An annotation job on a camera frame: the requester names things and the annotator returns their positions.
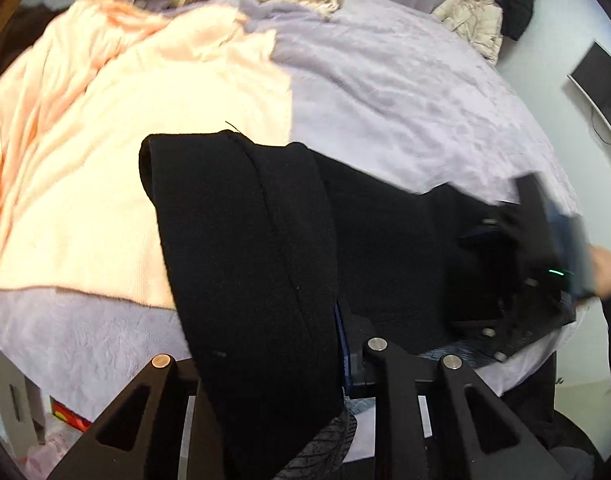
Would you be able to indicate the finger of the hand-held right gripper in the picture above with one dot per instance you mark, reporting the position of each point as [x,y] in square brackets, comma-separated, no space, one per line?
[485,335]
[485,235]

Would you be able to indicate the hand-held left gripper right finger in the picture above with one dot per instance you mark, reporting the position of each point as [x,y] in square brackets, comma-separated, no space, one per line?
[385,375]

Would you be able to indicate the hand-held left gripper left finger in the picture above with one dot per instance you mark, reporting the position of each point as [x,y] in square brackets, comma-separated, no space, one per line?
[155,390]

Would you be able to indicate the black pants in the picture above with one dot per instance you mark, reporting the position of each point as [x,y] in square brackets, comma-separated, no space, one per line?
[285,260]

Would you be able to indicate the person's right hand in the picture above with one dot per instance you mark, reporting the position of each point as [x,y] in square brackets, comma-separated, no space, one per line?
[608,270]

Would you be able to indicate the red box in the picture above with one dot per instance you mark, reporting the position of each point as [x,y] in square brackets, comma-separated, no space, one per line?
[68,415]

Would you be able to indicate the person's dark clothing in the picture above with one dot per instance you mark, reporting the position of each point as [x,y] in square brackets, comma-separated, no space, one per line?
[560,440]

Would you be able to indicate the cardboard box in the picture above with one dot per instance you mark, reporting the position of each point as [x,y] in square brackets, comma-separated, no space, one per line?
[15,395]

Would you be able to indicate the lavender plush blanket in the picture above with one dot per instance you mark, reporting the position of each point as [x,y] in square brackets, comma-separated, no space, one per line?
[385,85]

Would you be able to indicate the cream puffer jacket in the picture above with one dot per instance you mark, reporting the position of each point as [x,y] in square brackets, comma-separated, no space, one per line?
[470,22]

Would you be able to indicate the black puffer jacket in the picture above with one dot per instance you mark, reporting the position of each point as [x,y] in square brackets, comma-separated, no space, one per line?
[518,0]

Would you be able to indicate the peach blanket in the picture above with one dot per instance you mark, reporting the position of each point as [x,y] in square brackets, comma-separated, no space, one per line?
[110,160]

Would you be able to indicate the wall monitor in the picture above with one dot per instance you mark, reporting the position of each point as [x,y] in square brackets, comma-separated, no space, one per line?
[603,85]

